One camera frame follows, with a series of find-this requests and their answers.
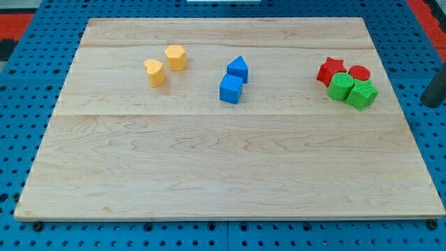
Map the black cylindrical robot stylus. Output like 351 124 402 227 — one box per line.
420 63 445 108

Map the green star block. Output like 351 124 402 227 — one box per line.
346 79 379 111

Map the red star block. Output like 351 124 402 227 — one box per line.
316 57 347 87

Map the red cylinder block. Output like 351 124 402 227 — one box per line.
348 65 371 81

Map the green cylinder block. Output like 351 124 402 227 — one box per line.
327 72 354 101

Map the blue triangle block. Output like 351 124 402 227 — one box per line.
226 56 249 84

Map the blue cube block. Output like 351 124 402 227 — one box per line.
219 74 243 104

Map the yellow hexagon block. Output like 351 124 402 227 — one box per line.
164 45 187 71

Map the light wooden board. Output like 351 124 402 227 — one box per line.
15 17 445 222

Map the yellow heart block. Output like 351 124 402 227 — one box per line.
144 59 166 87

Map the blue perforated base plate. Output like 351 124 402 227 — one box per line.
1 1 445 250

